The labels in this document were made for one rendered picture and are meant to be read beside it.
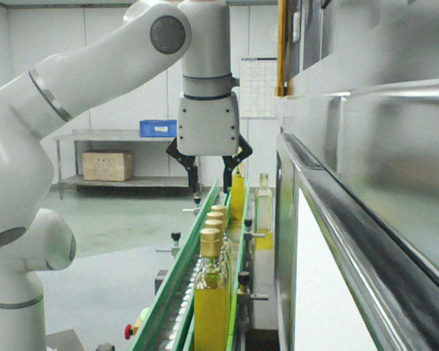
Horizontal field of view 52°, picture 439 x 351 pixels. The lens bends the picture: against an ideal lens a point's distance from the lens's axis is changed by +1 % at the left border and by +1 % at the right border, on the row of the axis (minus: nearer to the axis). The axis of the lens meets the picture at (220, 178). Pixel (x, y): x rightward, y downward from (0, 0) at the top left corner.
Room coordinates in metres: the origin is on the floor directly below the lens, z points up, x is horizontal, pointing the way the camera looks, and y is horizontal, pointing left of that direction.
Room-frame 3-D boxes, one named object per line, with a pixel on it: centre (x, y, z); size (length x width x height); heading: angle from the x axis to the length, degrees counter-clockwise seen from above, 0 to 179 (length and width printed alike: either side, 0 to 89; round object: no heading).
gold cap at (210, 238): (0.74, 0.02, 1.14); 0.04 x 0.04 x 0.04
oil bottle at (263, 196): (1.48, -0.15, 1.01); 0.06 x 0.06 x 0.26; 5
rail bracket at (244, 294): (0.92, -0.07, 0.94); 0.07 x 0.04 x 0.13; 85
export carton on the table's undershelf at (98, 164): (6.33, 1.62, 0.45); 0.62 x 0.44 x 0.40; 80
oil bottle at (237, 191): (1.84, -0.07, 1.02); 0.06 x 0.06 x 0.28; 85
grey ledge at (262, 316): (1.39, -0.14, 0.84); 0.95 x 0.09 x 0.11; 175
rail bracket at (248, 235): (1.37, -0.11, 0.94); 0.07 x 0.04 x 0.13; 85
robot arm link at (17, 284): (0.89, 0.42, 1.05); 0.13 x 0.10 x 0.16; 94
